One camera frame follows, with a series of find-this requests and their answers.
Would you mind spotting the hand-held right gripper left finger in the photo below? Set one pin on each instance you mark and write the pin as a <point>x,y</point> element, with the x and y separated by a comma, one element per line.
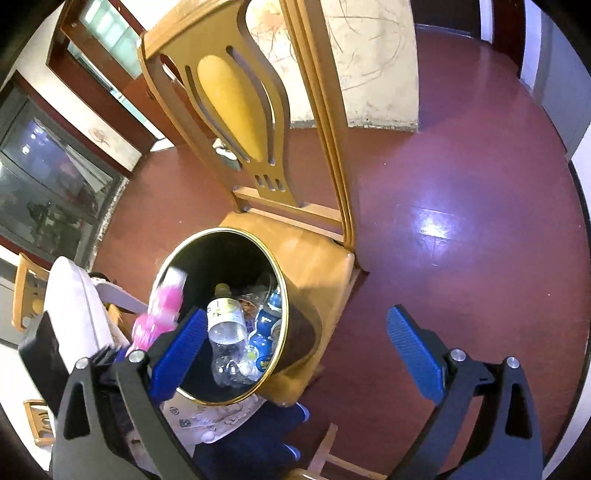
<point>178,357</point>

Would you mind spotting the crushed clear plastic bottle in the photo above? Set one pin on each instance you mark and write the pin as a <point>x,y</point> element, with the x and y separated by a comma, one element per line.
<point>226,332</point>

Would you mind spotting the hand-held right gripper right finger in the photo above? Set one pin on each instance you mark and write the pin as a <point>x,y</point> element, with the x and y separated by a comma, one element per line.
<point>415,355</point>

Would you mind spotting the pink plastic bottle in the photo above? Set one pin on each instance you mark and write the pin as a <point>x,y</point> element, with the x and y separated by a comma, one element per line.
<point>159,314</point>

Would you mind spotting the wooden glass-panel door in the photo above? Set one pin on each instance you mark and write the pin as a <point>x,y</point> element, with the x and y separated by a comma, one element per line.
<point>101,92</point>

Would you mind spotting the wooden stool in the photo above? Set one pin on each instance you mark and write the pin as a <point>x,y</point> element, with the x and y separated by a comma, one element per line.
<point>323,457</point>

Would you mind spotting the blue plastic bottle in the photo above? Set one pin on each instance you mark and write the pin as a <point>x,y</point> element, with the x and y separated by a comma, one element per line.
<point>263,330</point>

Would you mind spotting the dark sliding glass door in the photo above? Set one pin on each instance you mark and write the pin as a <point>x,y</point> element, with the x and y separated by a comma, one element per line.
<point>51,184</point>

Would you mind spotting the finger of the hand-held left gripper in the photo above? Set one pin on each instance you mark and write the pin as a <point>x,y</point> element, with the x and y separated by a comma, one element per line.
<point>108,356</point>

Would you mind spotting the person's dark blue garment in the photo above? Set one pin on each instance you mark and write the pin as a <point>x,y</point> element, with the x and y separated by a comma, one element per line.
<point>258,438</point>

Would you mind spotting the person's white printed clothing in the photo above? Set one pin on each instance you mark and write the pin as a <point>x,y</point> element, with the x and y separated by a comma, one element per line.
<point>207,420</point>

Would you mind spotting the clear plastic bag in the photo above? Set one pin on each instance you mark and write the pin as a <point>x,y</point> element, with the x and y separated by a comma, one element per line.
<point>258,288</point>

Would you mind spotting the black gold-rimmed trash bin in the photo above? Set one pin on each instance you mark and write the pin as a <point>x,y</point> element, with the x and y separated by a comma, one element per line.
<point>217,263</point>

